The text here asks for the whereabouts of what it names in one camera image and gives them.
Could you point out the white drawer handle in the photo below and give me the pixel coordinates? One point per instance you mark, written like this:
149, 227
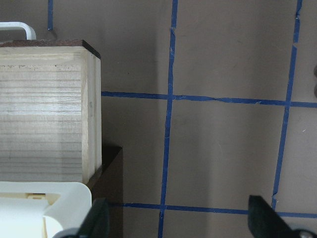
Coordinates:
15, 26

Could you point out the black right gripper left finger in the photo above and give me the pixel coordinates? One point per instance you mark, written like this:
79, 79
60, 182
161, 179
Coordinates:
96, 223

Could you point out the light wooden drawer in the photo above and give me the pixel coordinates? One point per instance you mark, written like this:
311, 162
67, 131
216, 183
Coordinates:
50, 111

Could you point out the dark brown wooden cabinet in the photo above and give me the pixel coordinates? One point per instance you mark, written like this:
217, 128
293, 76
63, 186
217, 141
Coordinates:
107, 182

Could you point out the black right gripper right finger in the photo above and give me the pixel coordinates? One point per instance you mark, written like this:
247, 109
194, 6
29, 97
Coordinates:
264, 222

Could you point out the cream plastic tray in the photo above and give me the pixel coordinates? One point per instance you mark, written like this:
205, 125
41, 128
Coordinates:
42, 209

